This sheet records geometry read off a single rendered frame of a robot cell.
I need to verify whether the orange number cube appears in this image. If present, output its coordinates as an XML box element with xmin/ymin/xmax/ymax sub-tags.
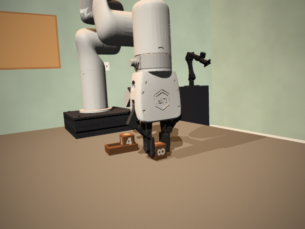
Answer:
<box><xmin>149</xmin><ymin>141</ymin><xmax>167</xmax><ymax>160</ymax></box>
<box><xmin>120</xmin><ymin>133</ymin><xmax>135</xmax><ymax>146</ymax></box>

